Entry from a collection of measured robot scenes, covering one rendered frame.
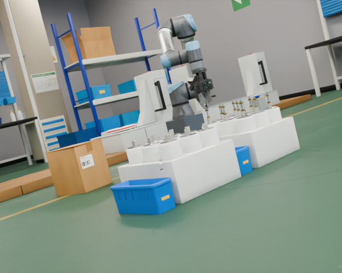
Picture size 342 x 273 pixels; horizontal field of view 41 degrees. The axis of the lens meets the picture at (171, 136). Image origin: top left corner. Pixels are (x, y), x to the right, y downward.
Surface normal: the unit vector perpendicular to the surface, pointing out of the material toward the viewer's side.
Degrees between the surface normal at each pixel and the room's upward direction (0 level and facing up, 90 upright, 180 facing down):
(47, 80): 90
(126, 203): 92
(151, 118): 90
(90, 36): 98
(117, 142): 90
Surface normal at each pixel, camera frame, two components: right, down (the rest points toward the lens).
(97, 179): 0.75, -0.17
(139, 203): -0.71, 0.26
